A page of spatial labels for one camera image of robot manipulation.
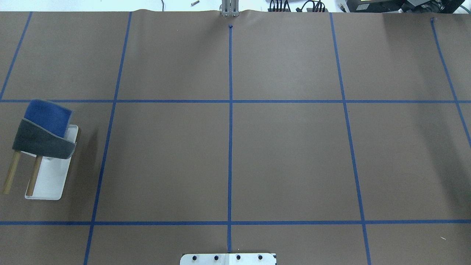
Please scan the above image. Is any grey blue towel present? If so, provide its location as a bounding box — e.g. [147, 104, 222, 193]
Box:
[12, 99, 76, 159]

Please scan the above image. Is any white towel rack base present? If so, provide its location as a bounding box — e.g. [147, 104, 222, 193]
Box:
[24, 124, 79, 201]

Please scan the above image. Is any white bolted mounting plate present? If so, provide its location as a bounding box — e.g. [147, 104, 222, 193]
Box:
[180, 253, 277, 265]

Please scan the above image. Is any aluminium frame post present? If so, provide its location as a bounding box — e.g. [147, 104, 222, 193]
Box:
[220, 0, 240, 17]

